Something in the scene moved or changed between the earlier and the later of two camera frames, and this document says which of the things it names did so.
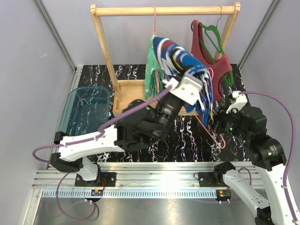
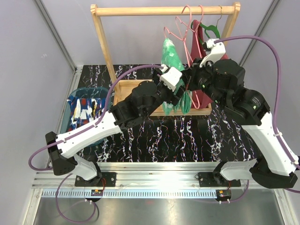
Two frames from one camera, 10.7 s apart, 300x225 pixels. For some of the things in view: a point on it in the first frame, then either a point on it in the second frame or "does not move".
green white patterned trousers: x=154 y=74 → x=170 y=58
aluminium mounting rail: x=138 y=179 does not move
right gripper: x=220 y=117 → x=197 y=71
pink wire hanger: x=154 y=34 → x=185 y=35
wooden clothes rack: x=125 y=91 does not move
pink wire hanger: x=206 y=129 → x=195 y=31
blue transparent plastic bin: x=85 y=109 does not move
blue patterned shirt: x=173 y=60 → x=83 y=110
